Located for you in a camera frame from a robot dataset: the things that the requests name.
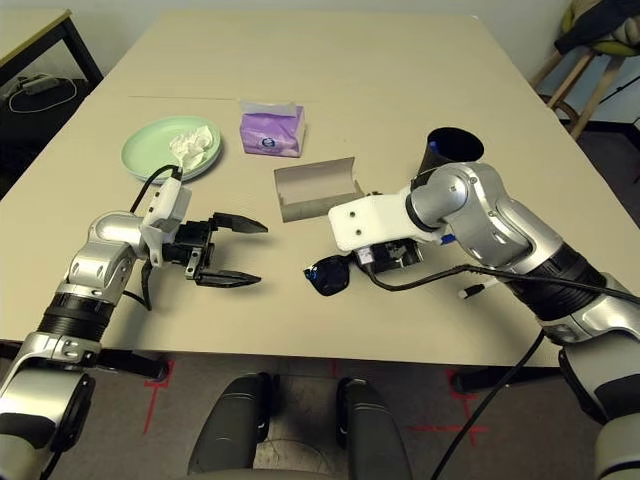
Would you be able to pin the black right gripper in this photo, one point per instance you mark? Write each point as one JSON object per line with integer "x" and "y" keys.
{"x": 395, "y": 255}

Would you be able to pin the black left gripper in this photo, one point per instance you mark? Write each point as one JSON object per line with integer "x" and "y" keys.
{"x": 195, "y": 245}

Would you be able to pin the black sunglasses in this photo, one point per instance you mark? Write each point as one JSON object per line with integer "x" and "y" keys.
{"x": 330, "y": 277}

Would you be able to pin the grey glasses case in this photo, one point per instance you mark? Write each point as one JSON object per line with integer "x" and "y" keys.
{"x": 300, "y": 210}

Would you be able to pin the white tissue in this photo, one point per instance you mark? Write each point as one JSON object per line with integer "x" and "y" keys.
{"x": 192, "y": 142}

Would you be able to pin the light green plate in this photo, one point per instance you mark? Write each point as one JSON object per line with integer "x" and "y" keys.
{"x": 145, "y": 145}

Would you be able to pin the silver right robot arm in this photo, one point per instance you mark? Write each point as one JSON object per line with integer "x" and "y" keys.
{"x": 490, "y": 210}

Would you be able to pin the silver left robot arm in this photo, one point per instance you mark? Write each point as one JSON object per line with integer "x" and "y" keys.
{"x": 100, "y": 240}

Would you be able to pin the white marker black cap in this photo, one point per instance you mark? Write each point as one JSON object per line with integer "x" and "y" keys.
{"x": 470, "y": 292}

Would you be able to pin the light blue plate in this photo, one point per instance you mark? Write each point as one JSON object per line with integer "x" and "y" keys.
{"x": 200, "y": 173}

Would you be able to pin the purple tissue pack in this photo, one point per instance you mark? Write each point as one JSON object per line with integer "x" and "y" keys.
{"x": 270, "y": 135}

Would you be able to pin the black cup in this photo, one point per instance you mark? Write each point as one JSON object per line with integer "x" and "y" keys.
{"x": 457, "y": 142}

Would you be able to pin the black table foot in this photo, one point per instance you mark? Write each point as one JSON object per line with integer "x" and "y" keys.
{"x": 130, "y": 362}
{"x": 500, "y": 380}

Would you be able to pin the grey robot left leg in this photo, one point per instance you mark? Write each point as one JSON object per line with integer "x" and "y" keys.
{"x": 230, "y": 430}

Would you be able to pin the grey robot leg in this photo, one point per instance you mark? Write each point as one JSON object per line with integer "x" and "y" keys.
{"x": 375, "y": 435}
{"x": 230, "y": 430}

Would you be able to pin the grey robot right leg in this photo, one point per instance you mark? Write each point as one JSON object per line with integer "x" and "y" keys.
{"x": 375, "y": 435}

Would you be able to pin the grey power adapter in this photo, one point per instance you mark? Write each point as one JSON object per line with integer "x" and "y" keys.
{"x": 37, "y": 84}

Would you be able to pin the wooden stool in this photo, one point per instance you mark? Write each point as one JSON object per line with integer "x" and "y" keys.
{"x": 595, "y": 90}

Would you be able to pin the yellow-green seat cushion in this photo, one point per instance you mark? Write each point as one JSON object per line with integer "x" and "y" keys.
{"x": 620, "y": 48}

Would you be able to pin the beige cloth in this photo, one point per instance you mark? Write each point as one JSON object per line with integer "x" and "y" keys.
{"x": 627, "y": 32}

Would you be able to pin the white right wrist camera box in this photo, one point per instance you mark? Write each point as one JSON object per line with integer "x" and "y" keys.
{"x": 375, "y": 215}

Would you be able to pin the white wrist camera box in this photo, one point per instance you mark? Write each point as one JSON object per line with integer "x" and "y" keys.
{"x": 375, "y": 215}
{"x": 167, "y": 205}

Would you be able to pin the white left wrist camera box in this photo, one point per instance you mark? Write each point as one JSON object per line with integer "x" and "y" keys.
{"x": 167, "y": 205}

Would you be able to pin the beige side table black frame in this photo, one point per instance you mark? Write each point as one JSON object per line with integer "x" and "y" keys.
{"x": 30, "y": 35}

